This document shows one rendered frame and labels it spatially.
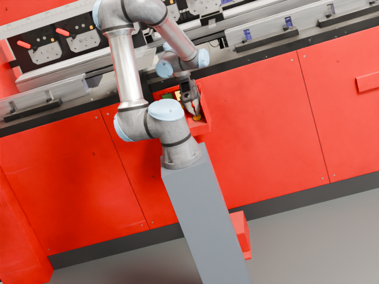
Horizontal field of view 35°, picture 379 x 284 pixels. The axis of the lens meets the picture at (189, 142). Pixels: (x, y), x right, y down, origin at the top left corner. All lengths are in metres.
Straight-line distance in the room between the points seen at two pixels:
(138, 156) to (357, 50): 1.16
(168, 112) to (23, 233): 1.40
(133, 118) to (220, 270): 0.69
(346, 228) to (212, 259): 0.83
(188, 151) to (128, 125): 0.24
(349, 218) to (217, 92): 0.88
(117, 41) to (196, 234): 0.77
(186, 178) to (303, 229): 0.99
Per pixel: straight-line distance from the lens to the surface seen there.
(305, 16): 2.89
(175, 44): 2.29
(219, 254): 2.34
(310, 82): 2.86
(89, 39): 2.92
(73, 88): 3.03
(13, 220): 3.20
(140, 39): 2.92
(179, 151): 2.14
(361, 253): 2.78
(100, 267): 3.29
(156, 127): 2.12
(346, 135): 3.00
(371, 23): 2.83
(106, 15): 2.18
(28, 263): 3.34
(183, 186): 2.17
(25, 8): 2.95
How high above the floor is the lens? 1.72
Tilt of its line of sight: 24 degrees down
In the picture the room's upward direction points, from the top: 20 degrees counter-clockwise
